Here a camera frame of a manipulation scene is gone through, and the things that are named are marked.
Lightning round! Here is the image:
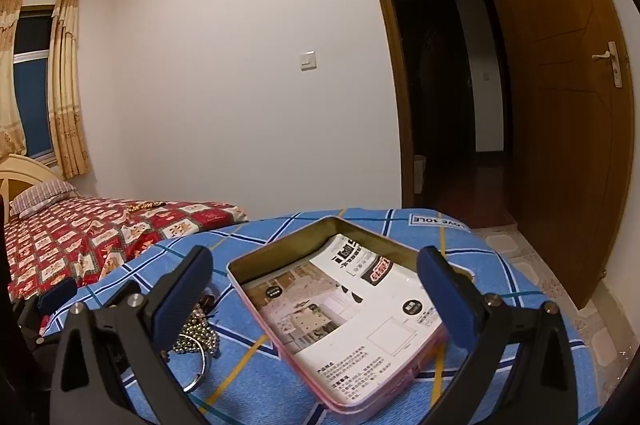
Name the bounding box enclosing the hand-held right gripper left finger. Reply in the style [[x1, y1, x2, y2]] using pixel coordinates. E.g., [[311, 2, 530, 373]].
[[49, 245, 215, 425]]

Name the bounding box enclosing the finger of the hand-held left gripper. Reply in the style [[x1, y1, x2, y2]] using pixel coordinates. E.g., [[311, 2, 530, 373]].
[[36, 277, 79, 317]]

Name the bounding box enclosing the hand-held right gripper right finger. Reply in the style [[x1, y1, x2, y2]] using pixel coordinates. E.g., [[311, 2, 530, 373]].
[[417, 246, 582, 425]]

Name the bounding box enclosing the metallic bead necklace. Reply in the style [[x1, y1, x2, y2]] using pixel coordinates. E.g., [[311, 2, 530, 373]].
[[172, 309, 222, 358]]

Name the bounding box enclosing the thin silver ring bangle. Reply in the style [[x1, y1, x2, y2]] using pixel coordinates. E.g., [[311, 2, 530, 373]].
[[175, 339, 212, 393]]

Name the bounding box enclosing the pink tin box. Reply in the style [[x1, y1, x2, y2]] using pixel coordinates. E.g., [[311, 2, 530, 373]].
[[226, 215, 476, 417]]

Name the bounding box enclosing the bed with red quilt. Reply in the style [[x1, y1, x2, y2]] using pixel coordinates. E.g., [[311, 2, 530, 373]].
[[5, 197, 248, 306]]

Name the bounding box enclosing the blue plaid cloth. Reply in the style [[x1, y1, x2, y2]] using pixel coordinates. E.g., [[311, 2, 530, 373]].
[[40, 207, 601, 425]]

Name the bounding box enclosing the printed paper leaflet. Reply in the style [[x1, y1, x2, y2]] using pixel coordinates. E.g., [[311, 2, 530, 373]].
[[242, 233, 448, 408]]

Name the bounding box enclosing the striped pillow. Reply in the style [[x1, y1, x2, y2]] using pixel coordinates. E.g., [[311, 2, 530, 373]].
[[9, 181, 79, 219]]

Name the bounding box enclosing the cream wooden headboard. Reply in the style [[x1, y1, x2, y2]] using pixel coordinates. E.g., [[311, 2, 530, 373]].
[[0, 155, 64, 226]]

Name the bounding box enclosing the window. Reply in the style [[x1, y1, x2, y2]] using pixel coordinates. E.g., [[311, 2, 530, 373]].
[[12, 7, 57, 164]]

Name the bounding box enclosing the brown wooden door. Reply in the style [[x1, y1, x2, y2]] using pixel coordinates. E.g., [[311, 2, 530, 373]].
[[472, 0, 634, 312]]

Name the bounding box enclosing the beige patterned curtain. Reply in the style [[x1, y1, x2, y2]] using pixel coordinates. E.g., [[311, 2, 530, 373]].
[[0, 0, 27, 158], [50, 0, 92, 180]]

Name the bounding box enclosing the brown wooden door frame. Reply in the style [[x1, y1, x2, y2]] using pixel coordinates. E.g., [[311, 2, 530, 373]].
[[352, 0, 512, 226]]

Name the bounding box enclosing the metal door handle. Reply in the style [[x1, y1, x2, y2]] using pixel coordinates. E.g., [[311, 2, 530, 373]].
[[591, 41, 624, 88]]

